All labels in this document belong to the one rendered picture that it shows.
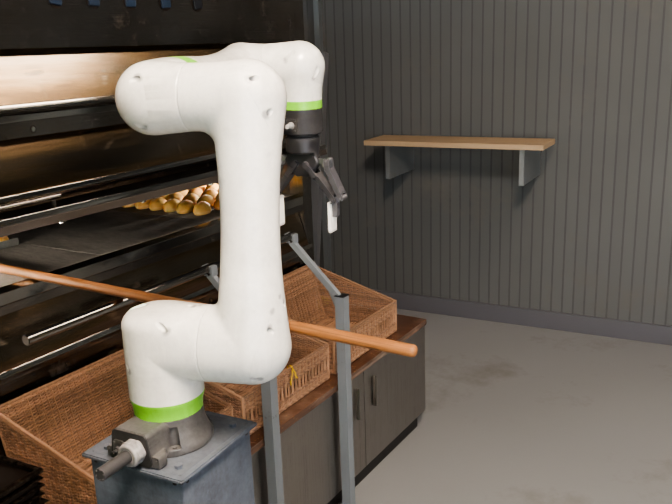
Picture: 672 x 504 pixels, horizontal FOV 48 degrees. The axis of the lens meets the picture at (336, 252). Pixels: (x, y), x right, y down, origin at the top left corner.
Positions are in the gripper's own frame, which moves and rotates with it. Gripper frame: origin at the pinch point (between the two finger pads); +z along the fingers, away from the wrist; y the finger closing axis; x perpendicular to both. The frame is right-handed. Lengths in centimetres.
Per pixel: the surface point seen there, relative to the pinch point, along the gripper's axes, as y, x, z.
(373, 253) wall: -137, 335, 125
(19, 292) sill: -106, 5, 34
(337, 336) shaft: 5.4, 3.5, 28.4
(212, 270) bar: -64, 48, 36
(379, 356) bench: -40, 128, 97
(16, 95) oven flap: -106, 15, -24
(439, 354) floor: -60, 263, 160
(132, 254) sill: -103, 52, 36
